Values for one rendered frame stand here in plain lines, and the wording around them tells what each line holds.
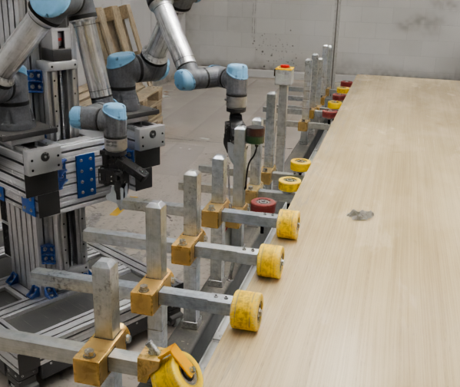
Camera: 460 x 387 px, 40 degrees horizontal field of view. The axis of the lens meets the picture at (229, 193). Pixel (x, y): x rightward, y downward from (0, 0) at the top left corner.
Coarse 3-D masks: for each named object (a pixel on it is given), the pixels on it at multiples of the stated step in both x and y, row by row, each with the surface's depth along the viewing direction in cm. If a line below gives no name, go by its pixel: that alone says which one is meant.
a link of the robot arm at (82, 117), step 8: (96, 104) 215; (72, 112) 210; (80, 112) 209; (88, 112) 209; (96, 112) 208; (72, 120) 210; (80, 120) 209; (88, 120) 208; (96, 120) 208; (80, 128) 212; (88, 128) 211; (96, 128) 209
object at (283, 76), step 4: (276, 68) 268; (280, 68) 268; (284, 68) 267; (288, 68) 268; (292, 68) 268; (276, 72) 269; (280, 72) 268; (284, 72) 268; (288, 72) 267; (292, 72) 269; (276, 76) 269; (280, 76) 269; (284, 76) 268; (288, 76) 268; (292, 76) 270; (276, 80) 270; (280, 80) 269; (284, 80) 269; (288, 80) 268; (292, 80) 271; (280, 84) 270; (284, 84) 269; (288, 84) 269
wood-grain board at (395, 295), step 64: (384, 128) 308; (448, 128) 311; (320, 192) 217; (384, 192) 219; (448, 192) 221; (320, 256) 168; (384, 256) 169; (448, 256) 170; (320, 320) 138; (384, 320) 138; (448, 320) 139; (256, 384) 116; (320, 384) 117; (384, 384) 117; (448, 384) 118
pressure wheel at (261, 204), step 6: (258, 198) 208; (264, 198) 208; (252, 204) 204; (258, 204) 203; (264, 204) 203; (270, 204) 203; (252, 210) 205; (258, 210) 203; (264, 210) 203; (270, 210) 203
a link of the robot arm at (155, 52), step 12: (180, 0) 241; (192, 0) 244; (180, 12) 247; (156, 24) 257; (156, 36) 258; (144, 48) 266; (156, 48) 261; (144, 60) 265; (156, 60) 265; (168, 60) 273; (144, 72) 266; (156, 72) 269; (168, 72) 274
